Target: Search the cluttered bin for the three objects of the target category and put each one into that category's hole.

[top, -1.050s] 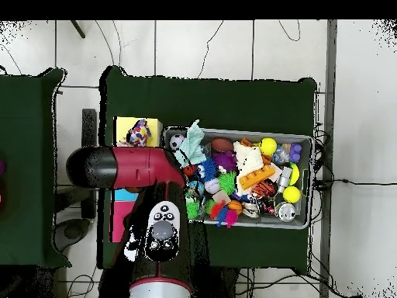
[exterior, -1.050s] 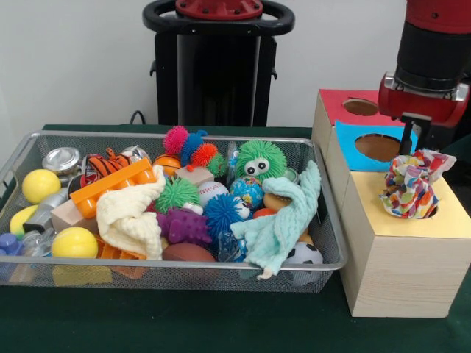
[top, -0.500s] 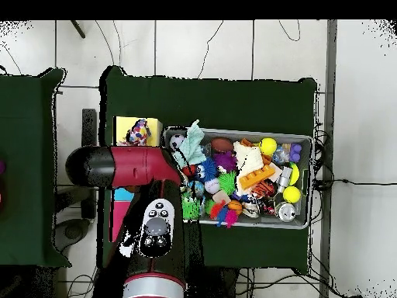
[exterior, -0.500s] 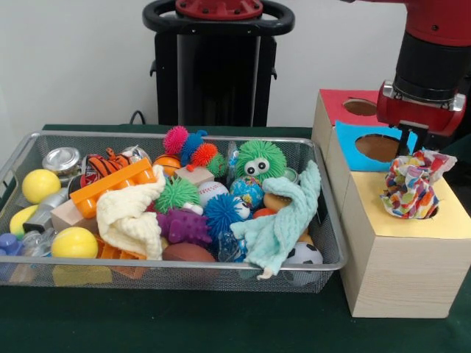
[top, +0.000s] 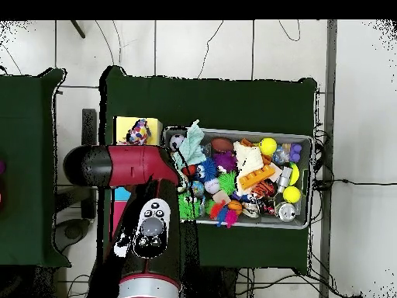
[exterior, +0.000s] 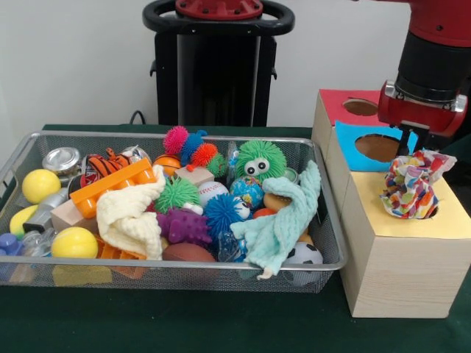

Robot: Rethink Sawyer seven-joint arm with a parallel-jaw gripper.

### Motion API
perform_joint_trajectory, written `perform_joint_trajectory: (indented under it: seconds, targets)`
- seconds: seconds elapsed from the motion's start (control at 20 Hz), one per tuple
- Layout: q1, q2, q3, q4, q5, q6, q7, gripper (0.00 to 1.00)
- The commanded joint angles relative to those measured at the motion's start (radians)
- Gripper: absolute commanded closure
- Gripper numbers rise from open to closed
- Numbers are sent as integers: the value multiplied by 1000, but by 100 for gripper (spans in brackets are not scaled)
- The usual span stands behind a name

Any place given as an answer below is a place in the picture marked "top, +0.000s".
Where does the mint green cloth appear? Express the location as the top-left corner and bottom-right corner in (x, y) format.
(171, 119), (207, 170)

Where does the green puffer ball with eyes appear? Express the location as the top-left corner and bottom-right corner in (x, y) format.
(178, 192), (202, 220)

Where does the multicolour spiky caterpillar toy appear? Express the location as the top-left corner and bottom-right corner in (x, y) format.
(204, 198), (243, 229)

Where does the colourful confetti print cloth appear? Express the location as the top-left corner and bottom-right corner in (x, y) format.
(119, 118), (152, 146)

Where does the wooden box with three holes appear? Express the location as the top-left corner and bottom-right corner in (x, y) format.
(109, 116), (164, 244)

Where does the shallow mesh bin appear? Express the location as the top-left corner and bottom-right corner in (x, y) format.
(162, 125), (314, 230)

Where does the purple spiky toy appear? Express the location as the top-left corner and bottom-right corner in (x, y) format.
(212, 151), (238, 172)

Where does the brown toy football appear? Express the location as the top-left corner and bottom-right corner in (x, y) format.
(210, 137), (234, 153)

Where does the small soccer ball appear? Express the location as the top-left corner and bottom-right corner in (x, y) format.
(169, 133), (186, 151)

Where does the green spiky caterpillar toy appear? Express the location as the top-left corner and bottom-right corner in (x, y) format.
(217, 171), (238, 196)

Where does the cream yellow cloth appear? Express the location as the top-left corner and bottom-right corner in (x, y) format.
(233, 140), (264, 196)

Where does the orange toy brick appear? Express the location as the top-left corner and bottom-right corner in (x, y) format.
(237, 164), (276, 191)

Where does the yellow tennis ball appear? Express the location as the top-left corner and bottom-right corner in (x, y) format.
(258, 137), (278, 156)

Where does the smooth yellow ball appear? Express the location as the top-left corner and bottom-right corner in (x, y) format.
(282, 185), (302, 204)

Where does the black stand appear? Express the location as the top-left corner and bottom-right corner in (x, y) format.
(55, 108), (98, 252)

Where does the dark green side tablecloth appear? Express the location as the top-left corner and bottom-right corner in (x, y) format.
(0, 68), (72, 269)

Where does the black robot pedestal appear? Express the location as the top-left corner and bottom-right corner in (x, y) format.
(198, 266), (240, 298)

